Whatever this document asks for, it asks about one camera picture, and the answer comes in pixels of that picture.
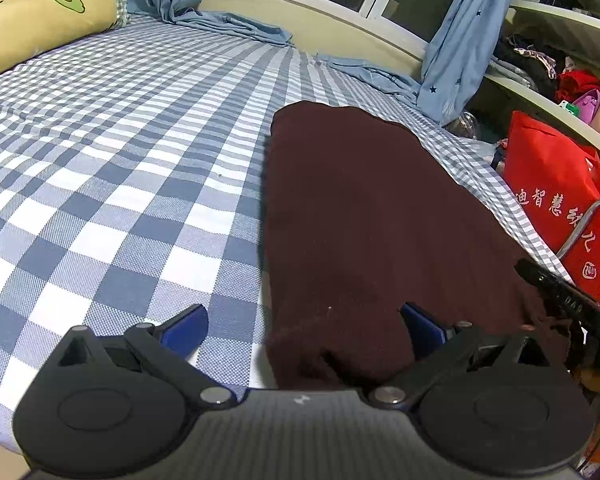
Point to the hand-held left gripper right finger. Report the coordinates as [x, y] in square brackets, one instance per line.
[422, 327]

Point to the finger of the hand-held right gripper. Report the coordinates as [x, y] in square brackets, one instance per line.
[565, 297]

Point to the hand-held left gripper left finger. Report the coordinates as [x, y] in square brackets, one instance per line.
[185, 327]

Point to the maroon t-shirt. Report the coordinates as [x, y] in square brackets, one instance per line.
[370, 230]

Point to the pile of clothes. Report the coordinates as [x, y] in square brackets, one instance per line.
[527, 62]

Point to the red fabric bag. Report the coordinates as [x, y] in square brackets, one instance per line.
[555, 195]

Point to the blue checked bed sheet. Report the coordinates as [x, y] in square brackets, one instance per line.
[120, 175]

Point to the small green item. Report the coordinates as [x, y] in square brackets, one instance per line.
[569, 108]

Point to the white shelf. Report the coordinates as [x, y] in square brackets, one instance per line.
[545, 105]

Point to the pink bag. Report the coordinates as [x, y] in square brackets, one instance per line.
[591, 105]

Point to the clear plastic bag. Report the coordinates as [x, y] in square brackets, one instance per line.
[464, 126]

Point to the red garment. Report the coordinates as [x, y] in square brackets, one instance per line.
[577, 85]

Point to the blue star curtain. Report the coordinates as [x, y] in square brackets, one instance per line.
[200, 5]
[460, 45]

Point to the green checked pillow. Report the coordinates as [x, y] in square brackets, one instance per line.
[114, 0]

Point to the yellow avocado print pillow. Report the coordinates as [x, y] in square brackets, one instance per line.
[35, 20]

